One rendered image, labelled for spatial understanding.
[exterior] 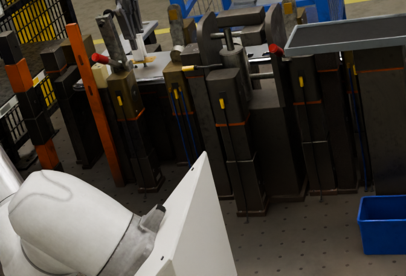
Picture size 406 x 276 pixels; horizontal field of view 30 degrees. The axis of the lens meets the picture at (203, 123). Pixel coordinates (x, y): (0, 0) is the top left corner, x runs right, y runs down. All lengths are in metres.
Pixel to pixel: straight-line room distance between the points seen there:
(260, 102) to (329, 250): 0.39
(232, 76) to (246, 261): 0.42
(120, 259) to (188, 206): 0.18
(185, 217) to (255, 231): 0.51
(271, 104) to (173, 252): 0.65
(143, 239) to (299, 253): 0.42
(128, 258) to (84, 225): 0.11
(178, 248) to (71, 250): 0.26
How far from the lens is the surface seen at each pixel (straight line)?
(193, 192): 1.43
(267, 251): 1.78
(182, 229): 1.34
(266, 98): 1.87
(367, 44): 1.56
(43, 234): 1.49
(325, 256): 1.73
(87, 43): 2.37
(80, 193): 1.49
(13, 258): 1.67
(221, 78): 1.74
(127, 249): 1.48
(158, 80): 2.05
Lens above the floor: 1.73
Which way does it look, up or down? 25 degrees down
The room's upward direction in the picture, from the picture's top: 14 degrees counter-clockwise
